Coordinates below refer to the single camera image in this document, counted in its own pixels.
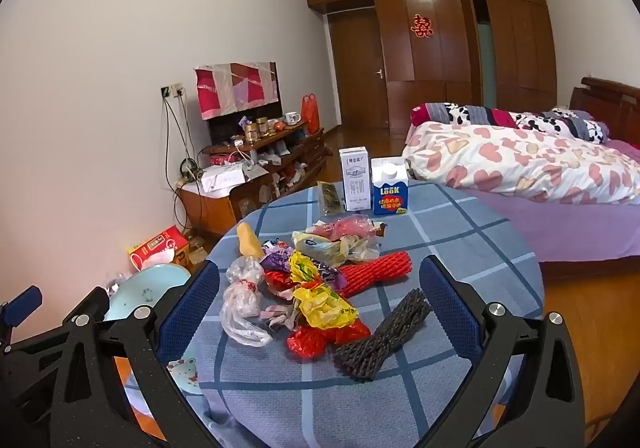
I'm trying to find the yellow sponge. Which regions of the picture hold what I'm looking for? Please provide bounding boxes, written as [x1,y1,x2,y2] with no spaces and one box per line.
[236,222,264,260]

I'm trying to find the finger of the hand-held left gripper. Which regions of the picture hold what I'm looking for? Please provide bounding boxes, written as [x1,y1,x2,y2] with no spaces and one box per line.
[0,285,44,344]
[65,287,111,325]

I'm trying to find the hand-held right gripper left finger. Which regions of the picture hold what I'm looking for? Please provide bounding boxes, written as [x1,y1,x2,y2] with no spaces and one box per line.
[50,259,221,448]

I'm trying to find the wooden television stand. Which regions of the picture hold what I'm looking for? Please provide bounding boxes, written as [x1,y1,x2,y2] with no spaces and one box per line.
[179,125,333,236]

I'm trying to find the red cardboard box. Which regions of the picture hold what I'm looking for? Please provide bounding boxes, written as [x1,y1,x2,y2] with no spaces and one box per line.
[127,225,191,274]

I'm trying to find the yellow plastic wrapper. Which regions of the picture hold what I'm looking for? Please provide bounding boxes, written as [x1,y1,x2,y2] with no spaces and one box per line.
[292,285,360,329]

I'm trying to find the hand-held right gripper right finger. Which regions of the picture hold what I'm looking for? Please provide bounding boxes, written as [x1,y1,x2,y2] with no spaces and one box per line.
[419,255,587,448]

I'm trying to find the wooden headboard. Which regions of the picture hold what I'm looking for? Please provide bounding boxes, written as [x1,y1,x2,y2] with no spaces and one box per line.
[570,76,640,149]

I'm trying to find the beige plastic wrapper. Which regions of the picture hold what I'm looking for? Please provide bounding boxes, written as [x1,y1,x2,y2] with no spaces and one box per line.
[292,230,381,265]

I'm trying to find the hanging cables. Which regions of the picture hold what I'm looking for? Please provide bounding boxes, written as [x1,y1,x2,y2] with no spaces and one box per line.
[162,95,201,229]

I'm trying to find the pink plastic bag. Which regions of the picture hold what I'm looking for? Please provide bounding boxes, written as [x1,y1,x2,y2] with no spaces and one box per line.
[306,216,388,249]

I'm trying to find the blue milk carton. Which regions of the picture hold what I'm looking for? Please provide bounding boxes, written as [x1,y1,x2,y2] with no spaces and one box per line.
[370,157,410,217]

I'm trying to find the wooden door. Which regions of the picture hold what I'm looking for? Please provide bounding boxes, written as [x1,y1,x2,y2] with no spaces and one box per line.
[328,8,390,129]

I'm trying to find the pink patchwork cloth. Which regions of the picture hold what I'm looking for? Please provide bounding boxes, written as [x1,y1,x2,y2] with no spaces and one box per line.
[194,61,281,121]

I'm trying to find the black foam net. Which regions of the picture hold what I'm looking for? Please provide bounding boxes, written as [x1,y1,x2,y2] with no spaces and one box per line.
[334,289,433,383]

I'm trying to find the wooden wardrobe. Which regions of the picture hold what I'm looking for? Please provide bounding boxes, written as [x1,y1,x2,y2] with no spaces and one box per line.
[303,0,558,136]

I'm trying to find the orange plastic bag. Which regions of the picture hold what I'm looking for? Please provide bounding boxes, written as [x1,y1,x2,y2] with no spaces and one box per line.
[301,94,321,134]

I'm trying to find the clear plastic bag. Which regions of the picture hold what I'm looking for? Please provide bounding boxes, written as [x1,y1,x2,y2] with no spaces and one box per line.
[220,255,273,348]

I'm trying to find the red foam net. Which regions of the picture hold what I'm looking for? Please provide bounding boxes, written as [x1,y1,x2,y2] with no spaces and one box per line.
[336,251,414,299]

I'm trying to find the black television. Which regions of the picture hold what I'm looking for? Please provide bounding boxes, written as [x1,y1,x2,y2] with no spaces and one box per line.
[207,98,283,146]

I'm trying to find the light blue enamel basin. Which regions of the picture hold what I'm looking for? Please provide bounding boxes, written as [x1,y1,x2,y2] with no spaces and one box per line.
[104,262,203,396]

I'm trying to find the dark green snack packet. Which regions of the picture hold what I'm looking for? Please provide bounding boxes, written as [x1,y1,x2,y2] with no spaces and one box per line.
[317,181,347,216]

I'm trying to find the pink striped wrapper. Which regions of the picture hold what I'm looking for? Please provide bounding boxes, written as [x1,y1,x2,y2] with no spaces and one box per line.
[257,303,301,329]

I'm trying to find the blue plaid tablecloth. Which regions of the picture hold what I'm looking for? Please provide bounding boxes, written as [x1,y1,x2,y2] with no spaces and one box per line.
[120,180,546,448]

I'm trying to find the white cardboard box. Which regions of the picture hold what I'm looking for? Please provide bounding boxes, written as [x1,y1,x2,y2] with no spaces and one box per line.
[200,164,246,191]

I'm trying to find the white milk carton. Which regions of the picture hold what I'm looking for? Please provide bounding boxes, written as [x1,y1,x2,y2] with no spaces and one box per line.
[339,146,372,212]

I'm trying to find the bed with purple sheet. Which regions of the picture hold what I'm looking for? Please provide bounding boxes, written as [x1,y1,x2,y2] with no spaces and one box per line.
[402,138,640,279]

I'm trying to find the yellow green wrapper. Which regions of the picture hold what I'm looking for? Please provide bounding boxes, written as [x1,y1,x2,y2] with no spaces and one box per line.
[287,252,326,284]

